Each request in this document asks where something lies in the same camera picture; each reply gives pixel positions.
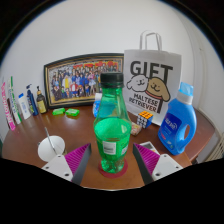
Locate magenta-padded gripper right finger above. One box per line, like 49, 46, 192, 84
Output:
132, 143, 184, 185

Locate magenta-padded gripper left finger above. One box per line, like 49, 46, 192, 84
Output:
41, 143, 92, 186

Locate green plastic drink bottle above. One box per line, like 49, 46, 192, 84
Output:
93, 72, 133, 175

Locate white spoon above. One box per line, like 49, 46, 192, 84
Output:
44, 126, 58, 156

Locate blue detergent bottle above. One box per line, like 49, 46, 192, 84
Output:
157, 81, 198, 156

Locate small snack packet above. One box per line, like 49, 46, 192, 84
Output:
130, 121, 143, 137

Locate colourful puzzle cube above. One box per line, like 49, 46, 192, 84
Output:
136, 110, 154, 130

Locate brown wooden side table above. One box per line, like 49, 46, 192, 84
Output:
184, 108, 216, 163

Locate small green box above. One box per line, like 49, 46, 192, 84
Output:
51, 107, 66, 117
65, 108, 81, 118

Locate white radiator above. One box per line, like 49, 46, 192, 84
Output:
206, 133, 224, 163

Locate amber pump bottle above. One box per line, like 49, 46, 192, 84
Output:
35, 85, 48, 115

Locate dark blue pump bottle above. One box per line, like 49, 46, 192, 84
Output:
25, 83, 40, 117

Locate white tube bottle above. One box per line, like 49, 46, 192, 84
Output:
17, 92, 32, 120

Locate blue tissue pack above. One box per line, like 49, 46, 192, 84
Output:
92, 92, 103, 118

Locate tall pink box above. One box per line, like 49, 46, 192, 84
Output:
0, 80, 17, 131

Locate tall green white box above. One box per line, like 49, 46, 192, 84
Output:
7, 75, 23, 125

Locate framed group photo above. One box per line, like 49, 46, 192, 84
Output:
43, 52, 125, 110

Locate white paper gift bag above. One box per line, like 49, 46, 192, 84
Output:
123, 30, 183, 127

